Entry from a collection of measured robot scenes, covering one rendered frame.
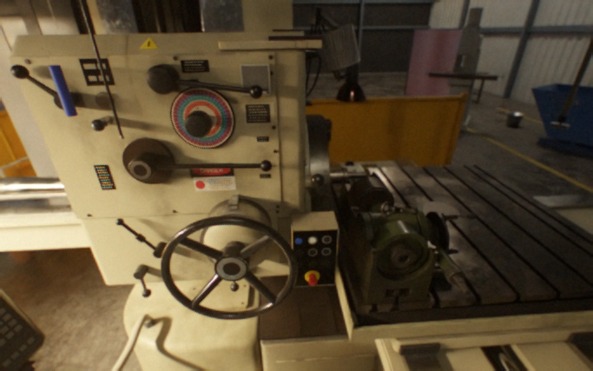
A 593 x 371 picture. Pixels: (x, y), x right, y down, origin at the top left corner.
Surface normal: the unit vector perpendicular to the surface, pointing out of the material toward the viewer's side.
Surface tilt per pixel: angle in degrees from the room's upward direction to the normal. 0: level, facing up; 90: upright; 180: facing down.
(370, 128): 90
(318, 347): 90
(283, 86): 90
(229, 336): 0
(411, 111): 90
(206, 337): 0
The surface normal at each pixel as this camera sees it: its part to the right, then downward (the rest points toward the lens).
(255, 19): 0.07, 0.46
